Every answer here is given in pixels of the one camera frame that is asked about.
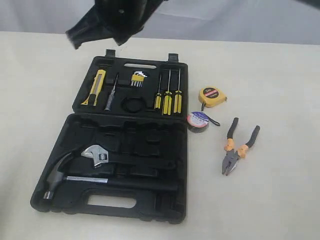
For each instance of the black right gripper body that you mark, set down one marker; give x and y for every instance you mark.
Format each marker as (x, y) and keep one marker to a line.
(111, 9)

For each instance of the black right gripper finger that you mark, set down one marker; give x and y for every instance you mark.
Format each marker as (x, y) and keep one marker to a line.
(89, 28)
(125, 27)

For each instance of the yellow utility knife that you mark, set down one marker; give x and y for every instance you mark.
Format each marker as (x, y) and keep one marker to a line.
(96, 88)

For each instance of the yellow tape measure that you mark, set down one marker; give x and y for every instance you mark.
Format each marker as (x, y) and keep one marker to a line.
(211, 96)

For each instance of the black electrical tape roll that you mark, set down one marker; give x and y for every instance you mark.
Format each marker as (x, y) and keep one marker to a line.
(197, 121)

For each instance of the orange black handled pliers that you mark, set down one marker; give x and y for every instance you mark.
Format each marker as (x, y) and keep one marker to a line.
(233, 155)

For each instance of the black plastic tool case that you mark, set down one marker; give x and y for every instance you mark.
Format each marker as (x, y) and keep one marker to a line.
(132, 127)

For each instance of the yellow hex key set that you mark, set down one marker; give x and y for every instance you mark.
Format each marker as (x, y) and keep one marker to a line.
(137, 78)

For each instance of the small yellow black screwdriver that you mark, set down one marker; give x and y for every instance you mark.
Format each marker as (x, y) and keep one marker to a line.
(158, 96)

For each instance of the middle yellow black screwdriver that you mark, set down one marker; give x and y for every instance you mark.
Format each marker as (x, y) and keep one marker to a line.
(167, 101)

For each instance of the right yellow black screwdriver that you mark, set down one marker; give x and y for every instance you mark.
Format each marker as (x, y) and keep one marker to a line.
(177, 108)

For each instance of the chrome adjustable wrench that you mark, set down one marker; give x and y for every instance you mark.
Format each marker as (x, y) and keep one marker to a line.
(100, 156)

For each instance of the steel claw hammer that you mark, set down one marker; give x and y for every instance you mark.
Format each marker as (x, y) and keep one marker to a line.
(56, 176)

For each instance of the clear handle tester screwdriver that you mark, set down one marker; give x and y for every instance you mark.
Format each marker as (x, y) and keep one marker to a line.
(111, 95)

